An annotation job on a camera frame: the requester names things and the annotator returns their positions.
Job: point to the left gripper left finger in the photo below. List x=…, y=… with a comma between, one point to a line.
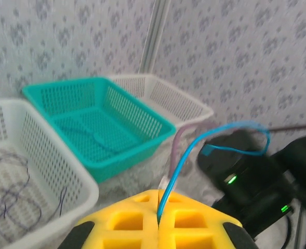
x=126, y=223

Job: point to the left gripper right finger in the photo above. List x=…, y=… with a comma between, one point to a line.
x=191, y=225

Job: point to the white perforated plastic basket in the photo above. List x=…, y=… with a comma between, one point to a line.
x=189, y=103
x=72, y=160

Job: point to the teal perforated plastic basket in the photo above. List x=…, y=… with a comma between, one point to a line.
x=147, y=129

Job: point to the aluminium corner post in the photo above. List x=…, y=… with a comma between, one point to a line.
x=155, y=36

